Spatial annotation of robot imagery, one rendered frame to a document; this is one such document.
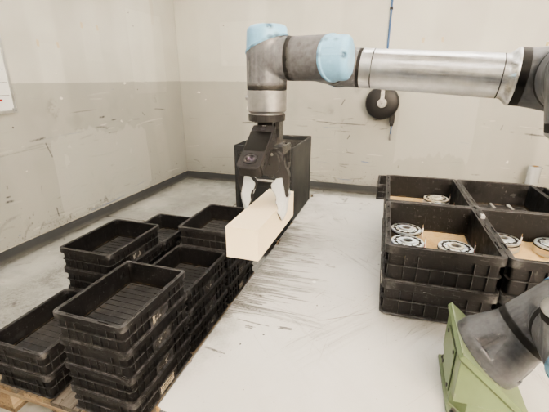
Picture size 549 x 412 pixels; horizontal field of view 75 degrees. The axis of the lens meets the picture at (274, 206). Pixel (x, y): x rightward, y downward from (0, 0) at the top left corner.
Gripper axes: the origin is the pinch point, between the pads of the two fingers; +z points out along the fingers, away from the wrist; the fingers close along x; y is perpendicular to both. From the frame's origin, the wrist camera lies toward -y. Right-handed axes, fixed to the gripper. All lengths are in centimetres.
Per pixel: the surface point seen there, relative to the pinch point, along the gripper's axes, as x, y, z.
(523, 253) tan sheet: -67, 58, 26
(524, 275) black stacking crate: -59, 31, 21
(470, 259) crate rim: -46, 29, 18
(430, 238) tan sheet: -40, 61, 26
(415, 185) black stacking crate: -36, 107, 20
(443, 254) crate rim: -39, 29, 17
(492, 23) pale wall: -107, 381, -78
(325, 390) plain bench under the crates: -15.2, -2.8, 39.3
